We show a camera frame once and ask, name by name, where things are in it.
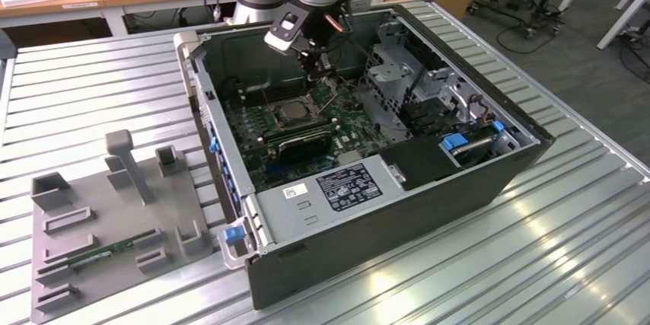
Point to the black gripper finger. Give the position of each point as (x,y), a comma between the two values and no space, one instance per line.
(311,68)
(326,65)

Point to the silver CPU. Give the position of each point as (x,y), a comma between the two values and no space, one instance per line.
(294,111)

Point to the metal locking lever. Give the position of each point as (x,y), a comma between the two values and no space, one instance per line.
(266,98)

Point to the silver drive cage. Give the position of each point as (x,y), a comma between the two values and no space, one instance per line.
(386,74)

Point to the green motherboard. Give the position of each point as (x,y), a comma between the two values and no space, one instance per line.
(355,127)

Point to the black graphics card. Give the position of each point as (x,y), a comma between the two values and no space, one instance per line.
(304,150)

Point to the hard disk in blue carrier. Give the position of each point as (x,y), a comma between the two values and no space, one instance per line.
(451,144)

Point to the silver power supply unit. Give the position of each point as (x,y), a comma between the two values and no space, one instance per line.
(294,218)

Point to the black wheeled stand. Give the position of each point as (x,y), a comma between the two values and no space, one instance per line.
(546,18)

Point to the blue case latch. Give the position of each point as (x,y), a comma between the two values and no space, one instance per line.
(232,235)

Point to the black PC case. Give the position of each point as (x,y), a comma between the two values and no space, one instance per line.
(380,256)

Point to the grey parts rack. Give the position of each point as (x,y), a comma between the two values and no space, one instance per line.
(116,226)

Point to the green RAM stick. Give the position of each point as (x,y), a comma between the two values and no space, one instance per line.
(96,254)

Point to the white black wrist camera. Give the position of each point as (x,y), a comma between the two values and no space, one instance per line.
(284,30)

